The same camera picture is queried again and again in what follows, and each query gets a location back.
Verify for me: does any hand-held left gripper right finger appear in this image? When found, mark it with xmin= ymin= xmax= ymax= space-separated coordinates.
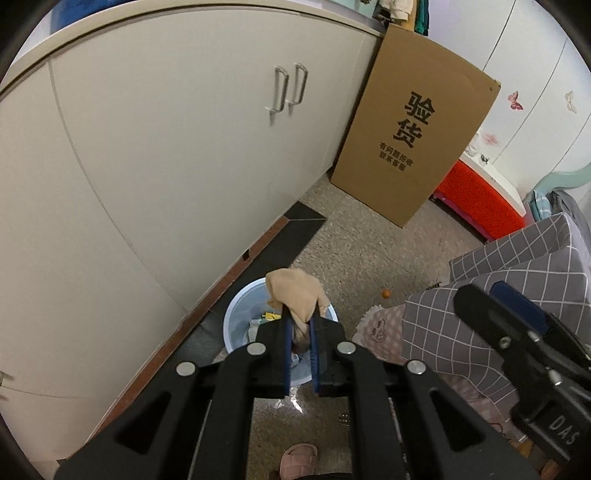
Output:
xmin=308 ymin=318 xmax=541 ymax=480

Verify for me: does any blue plaid pillow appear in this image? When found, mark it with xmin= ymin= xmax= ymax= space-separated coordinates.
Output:
xmin=530 ymin=191 xmax=550 ymax=220

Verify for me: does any beige hanging jacket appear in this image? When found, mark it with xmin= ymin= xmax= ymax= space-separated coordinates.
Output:
xmin=376 ymin=0 xmax=416 ymax=21

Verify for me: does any blue plastic package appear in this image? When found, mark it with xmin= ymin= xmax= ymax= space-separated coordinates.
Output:
xmin=51 ymin=0 xmax=139 ymax=28

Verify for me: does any blue plastic bin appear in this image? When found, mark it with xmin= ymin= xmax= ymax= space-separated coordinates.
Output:
xmin=223 ymin=277 xmax=338 ymax=386

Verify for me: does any white low cabinet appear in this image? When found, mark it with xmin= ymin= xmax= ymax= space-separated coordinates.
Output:
xmin=0 ymin=0 xmax=386 ymax=462

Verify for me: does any grey quilt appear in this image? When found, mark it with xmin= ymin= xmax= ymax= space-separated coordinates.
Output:
xmin=549 ymin=188 xmax=585 ymax=222

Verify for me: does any beige cloth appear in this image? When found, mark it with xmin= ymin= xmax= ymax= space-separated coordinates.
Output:
xmin=265 ymin=269 xmax=332 ymax=354

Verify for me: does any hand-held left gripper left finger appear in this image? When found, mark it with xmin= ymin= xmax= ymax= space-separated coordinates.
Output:
xmin=54 ymin=318 xmax=296 ymax=480

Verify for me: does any white wardrobe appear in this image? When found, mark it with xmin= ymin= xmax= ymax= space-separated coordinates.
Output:
xmin=425 ymin=0 xmax=591 ymax=204

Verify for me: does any grey checked tablecloth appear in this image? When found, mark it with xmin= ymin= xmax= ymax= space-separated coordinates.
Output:
xmin=402 ymin=213 xmax=591 ymax=407

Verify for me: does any pink slipper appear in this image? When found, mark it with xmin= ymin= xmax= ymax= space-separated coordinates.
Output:
xmin=279 ymin=443 xmax=319 ymax=480

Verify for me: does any red storage box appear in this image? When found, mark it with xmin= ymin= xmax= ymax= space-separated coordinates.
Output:
xmin=431 ymin=154 xmax=536 ymax=243

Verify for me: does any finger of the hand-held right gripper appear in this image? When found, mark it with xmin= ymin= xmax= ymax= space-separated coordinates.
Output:
xmin=453 ymin=284 xmax=555 ymax=374
xmin=490 ymin=281 xmax=591 ymax=365

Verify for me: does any pink checked table skirt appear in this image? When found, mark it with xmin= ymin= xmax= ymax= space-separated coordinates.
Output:
xmin=353 ymin=302 xmax=522 ymax=416

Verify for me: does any teal bunk bed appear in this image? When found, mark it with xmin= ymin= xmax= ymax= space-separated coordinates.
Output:
xmin=531 ymin=166 xmax=591 ymax=217

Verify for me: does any tall cardboard box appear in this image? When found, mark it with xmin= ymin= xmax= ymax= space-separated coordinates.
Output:
xmin=329 ymin=23 xmax=502 ymax=228

